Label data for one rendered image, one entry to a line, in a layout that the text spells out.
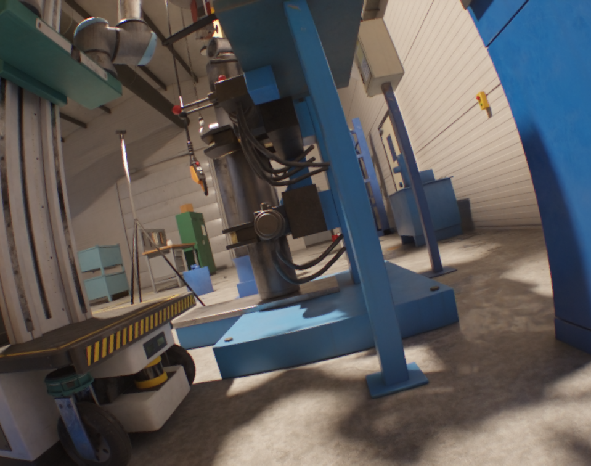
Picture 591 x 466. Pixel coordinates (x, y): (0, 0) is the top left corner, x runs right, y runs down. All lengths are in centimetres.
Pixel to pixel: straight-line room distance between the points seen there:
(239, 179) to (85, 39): 98
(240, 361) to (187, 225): 800
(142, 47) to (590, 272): 159
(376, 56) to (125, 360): 195
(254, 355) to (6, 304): 78
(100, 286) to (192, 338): 778
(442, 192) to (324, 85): 311
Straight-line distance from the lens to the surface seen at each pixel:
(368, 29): 226
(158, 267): 781
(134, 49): 150
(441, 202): 385
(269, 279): 173
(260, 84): 125
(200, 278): 458
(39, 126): 132
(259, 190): 174
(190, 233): 907
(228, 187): 315
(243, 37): 109
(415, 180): 208
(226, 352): 121
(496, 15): 89
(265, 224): 128
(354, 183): 80
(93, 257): 952
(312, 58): 89
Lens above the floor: 41
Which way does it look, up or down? 1 degrees up
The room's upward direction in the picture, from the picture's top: 14 degrees counter-clockwise
